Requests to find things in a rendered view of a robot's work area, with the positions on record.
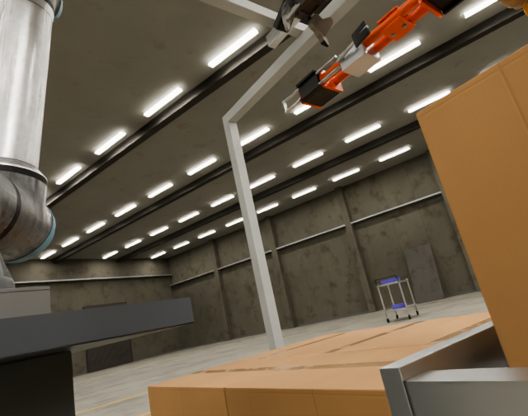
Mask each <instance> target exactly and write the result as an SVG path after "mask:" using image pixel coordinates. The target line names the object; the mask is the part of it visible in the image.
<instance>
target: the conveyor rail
mask: <svg viewBox="0 0 528 416"><path fill-rule="evenodd" d="M403 383H404V387H405V390H406V393H407V396H408V401H409V403H410V407H411V410H412V415H413V416H528V367H503V368H476V369H449V370H426V371H424V372H422V373H420V374H418V375H415V376H413V377H411V378H409V379H407V380H405V381H404V382H403Z"/></svg>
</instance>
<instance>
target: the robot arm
mask: <svg viewBox="0 0 528 416"><path fill-rule="evenodd" d="M326 1H327V0H283V2H282V4H281V6H280V10H279V12H278V14H277V17H276V20H275V22H274V25H273V27H274V28H275V29H277V30H278V31H283V32H285V33H288V32H289V30H290V28H291V25H292V22H293V20H294V19H295V18H298V19H300V20H301V21H305V20H306V19H307V20H308V22H309V24H308V26H309V28H310V30H311V31H313V33H314V34H315V35H316V37H317V38H318V40H319V41H320V43H321V45H324V46H326V47H328V46H329V43H328V39H327V37H326V35H327V33H328V32H329V30H330V28H331V27H332V24H333V20H332V18H331V17H327V18H324V19H322V17H321V16H320V15H319V14H317V13H316V14H314V12H318V11H319V10H320V8H321V7H322V5H323V4H324V3H325V2H326ZM62 10H63V2H62V0H0V289H6V288H16V286H15V282H14V281H13V279H12V276H11V274H10V272H9V271H8V269H7V266H6V264H5V263H18V262H24V261H27V260H29V259H32V258H33V257H35V256H37V255H38V254H40V253H41V252H43V251H44V250H45V249H46V248H47V247H48V245H49V244H50V242H51V240H52V239H53V237H54V232H55V219H54V216H53V214H52V212H51V210H50V208H49V207H48V206H46V205H45V202H46V192H47V182H48V181H47V178H46V177H45V176H44V175H43V174H42V173H41V172H40V171H39V170H38V167H39V159H40V142H41V133H42V125H43V115H44V107H45V90H46V82H47V73H48V64H49V55H50V39H51V30H52V23H53V22H55V20H54V19H55V18H57V19H58V18H59V16H60V14H61V12H62Z"/></svg>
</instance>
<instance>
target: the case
mask: <svg viewBox="0 0 528 416"><path fill-rule="evenodd" d="M417 119H418V122H419V125H420V126H421V129H422V133H423V135H424V138H425V141H426V142H427V147H428V149H429V151H430V154H431V157H432V160H433V163H434V165H435V167H436V171H437V173H438V176H439V178H440V180H441V185H442V187H443V189H444V192H445V195H446V198H447V200H448V203H449V205H450V209H451V211H452V214H453V216H454V219H455V223H456V225H457V227H458V230H459V232H460V236H461V238H462V241H463V243H464V247H465V249H466V252H467V254H468V257H469V260H470V263H471V265H472V268H473V270H474V274H475V276H476V279H477V281H478V285H479V288H480V290H481V292H482V295H483V298H484V301H485V304H486V306H487V308H488V312H489V314H490V317H491V320H492V322H493V326H494V328H495V330H496V333H497V336H498V339H499V342H500V344H501V346H502V350H503V352H504V355H505V358H506V359H507V364H508V366H509V367H528V45H526V46H524V47H522V48H521V49H519V50H518V51H516V52H515V53H513V54H511V55H509V56H508V57H506V58H505V59H503V60H502V61H500V62H499V63H497V64H495V65H493V66H492V67H491V68H489V69H487V70H485V71H484V72H482V73H481V74H479V75H478V76H476V77H475V78H472V79H471V80H469V81H468V82H467V83H465V84H463V85H461V86H460V87H458V88H456V89H455V90H454V91H452V92H450V93H448V94H447V95H445V96H443V97H442V98H441V99H439V100H437V101H436V102H434V103H432V104H431V105H430V106H428V107H426V108H424V109H423V110H421V111H419V112H418V113H417Z"/></svg>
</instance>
